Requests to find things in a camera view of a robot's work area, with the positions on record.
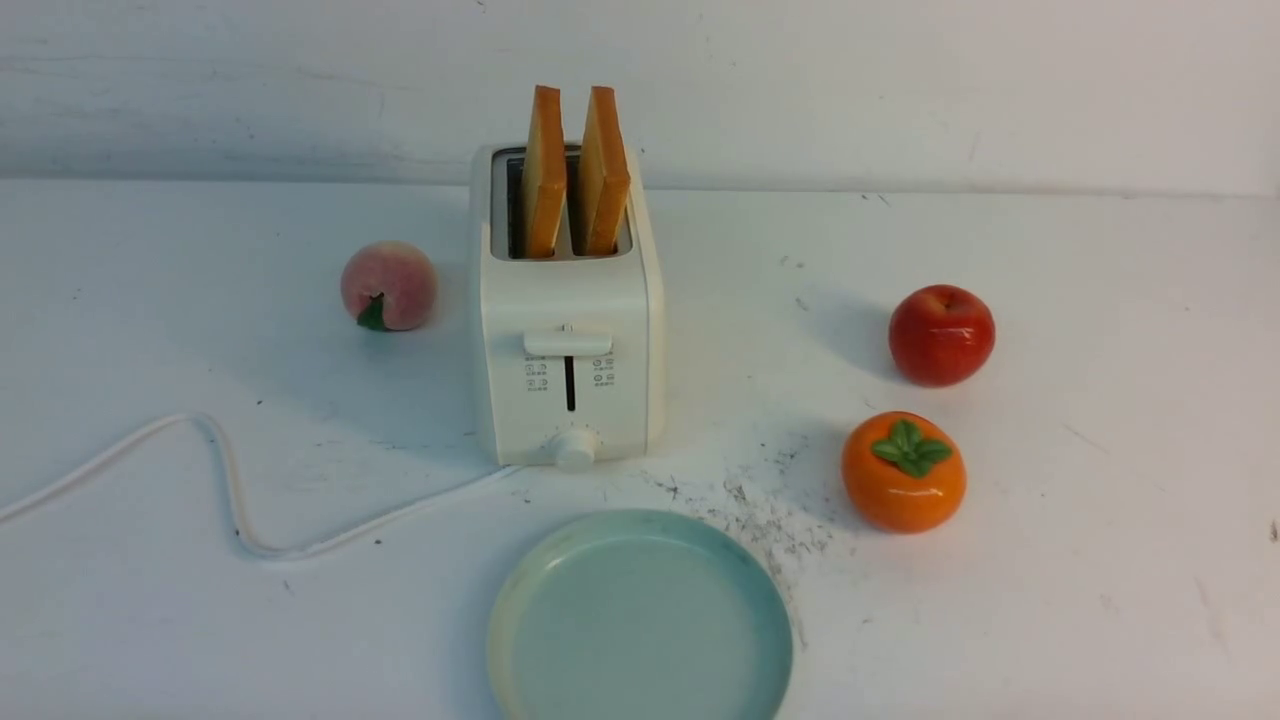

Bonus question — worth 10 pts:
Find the toasted bread slice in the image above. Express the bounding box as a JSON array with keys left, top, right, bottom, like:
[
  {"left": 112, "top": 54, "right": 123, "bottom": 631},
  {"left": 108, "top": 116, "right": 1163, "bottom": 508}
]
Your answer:
[
  {"left": 521, "top": 85, "right": 568, "bottom": 259},
  {"left": 577, "top": 86, "right": 631, "bottom": 258}
]

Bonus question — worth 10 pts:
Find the white two-slot toaster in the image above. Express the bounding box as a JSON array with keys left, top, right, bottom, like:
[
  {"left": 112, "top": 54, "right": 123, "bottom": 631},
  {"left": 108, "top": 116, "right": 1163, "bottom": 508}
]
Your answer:
[{"left": 467, "top": 143, "right": 666, "bottom": 471}]

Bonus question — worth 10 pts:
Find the light green round plate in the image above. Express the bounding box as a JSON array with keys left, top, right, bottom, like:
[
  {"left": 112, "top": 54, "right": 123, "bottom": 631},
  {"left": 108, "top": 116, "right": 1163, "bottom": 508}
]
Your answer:
[{"left": 486, "top": 509, "right": 795, "bottom": 719}]

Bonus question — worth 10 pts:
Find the pink peach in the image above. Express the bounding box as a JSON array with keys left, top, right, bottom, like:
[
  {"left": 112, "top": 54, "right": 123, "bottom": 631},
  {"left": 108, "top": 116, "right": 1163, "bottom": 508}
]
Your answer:
[{"left": 340, "top": 241, "right": 439, "bottom": 332}]

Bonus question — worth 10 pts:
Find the orange persimmon with green leaf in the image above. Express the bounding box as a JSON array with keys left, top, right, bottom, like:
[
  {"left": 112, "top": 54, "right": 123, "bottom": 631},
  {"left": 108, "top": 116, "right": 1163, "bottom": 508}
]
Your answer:
[{"left": 840, "top": 411, "right": 968, "bottom": 534}]

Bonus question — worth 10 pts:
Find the red apple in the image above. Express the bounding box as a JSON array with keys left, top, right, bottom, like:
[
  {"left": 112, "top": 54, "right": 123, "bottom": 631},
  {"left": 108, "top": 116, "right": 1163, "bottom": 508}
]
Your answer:
[{"left": 888, "top": 284, "right": 996, "bottom": 387}]

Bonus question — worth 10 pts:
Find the white toaster power cord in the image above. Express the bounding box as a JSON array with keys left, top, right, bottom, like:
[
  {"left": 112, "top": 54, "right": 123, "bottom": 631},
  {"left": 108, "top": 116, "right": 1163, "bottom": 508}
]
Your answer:
[{"left": 0, "top": 413, "right": 521, "bottom": 561}]

